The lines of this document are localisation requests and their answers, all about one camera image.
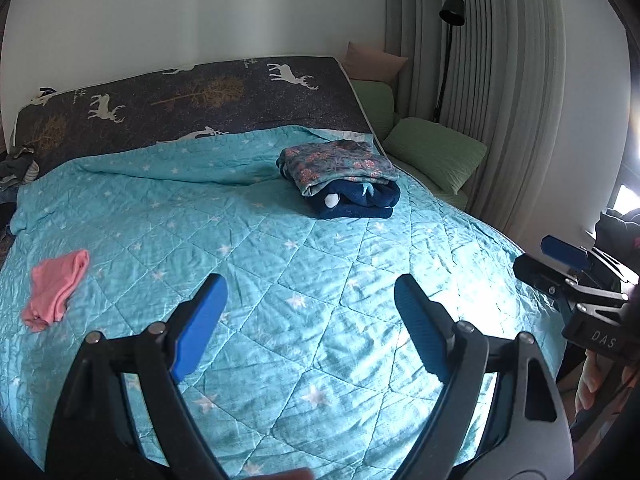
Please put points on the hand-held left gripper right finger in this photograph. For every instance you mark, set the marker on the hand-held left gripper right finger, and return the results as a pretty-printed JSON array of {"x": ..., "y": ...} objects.
[{"x": 425, "y": 325}]

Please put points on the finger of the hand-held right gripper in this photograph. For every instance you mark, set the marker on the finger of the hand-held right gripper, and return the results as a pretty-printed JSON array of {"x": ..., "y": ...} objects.
[
  {"x": 540, "y": 272},
  {"x": 565, "y": 252}
]

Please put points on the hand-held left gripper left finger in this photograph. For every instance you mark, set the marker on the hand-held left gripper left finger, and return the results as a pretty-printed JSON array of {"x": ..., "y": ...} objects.
[{"x": 200, "y": 320}]

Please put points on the teal floral pajama top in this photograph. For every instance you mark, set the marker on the teal floral pajama top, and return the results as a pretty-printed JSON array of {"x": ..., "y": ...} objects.
[{"x": 345, "y": 162}]

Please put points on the grey clothes pile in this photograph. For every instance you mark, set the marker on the grey clothes pile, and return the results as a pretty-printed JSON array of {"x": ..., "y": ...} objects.
[{"x": 20, "y": 167}]

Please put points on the person's right hand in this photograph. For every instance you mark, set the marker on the person's right hand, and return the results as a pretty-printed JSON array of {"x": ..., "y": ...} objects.
[{"x": 592, "y": 380}]

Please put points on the teal star-print quilt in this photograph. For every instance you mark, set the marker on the teal star-print quilt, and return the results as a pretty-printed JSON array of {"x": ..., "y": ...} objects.
[{"x": 250, "y": 260}]

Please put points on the navy star-print fleece garment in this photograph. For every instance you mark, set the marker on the navy star-print fleece garment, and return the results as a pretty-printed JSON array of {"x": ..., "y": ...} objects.
[{"x": 360, "y": 205}]

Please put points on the pink small garment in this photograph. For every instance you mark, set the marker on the pink small garment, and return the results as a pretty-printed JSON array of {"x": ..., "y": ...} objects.
[{"x": 52, "y": 285}]

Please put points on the green pillow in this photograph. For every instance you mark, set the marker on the green pillow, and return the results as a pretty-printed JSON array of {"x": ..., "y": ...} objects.
[
  {"x": 375, "y": 105},
  {"x": 435, "y": 152}
]

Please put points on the grey pleated curtain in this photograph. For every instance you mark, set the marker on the grey pleated curtain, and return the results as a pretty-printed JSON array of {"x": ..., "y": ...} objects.
[{"x": 525, "y": 85}]

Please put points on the dark deer-print bed sheet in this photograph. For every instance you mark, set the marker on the dark deer-print bed sheet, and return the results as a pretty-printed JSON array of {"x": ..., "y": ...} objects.
[{"x": 200, "y": 95}]

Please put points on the black floor lamp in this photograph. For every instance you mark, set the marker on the black floor lamp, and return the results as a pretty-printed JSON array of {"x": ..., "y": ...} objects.
[{"x": 452, "y": 10}]

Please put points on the pink pillow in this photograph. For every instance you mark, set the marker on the pink pillow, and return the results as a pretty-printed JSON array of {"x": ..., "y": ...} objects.
[{"x": 372, "y": 62}]

